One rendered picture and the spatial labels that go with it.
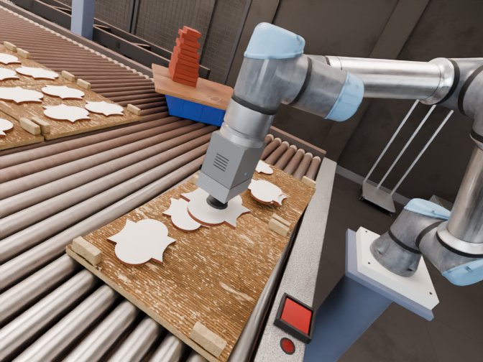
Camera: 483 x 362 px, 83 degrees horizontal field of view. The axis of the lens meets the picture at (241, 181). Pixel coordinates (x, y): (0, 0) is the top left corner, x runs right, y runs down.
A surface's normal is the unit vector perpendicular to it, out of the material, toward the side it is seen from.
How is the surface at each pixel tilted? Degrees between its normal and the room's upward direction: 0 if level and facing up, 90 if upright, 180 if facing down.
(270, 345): 0
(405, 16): 90
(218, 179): 90
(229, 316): 0
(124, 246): 0
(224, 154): 90
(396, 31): 90
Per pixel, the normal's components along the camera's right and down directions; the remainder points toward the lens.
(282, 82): 0.09, 0.68
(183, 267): 0.34, -0.82
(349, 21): -0.34, 0.34
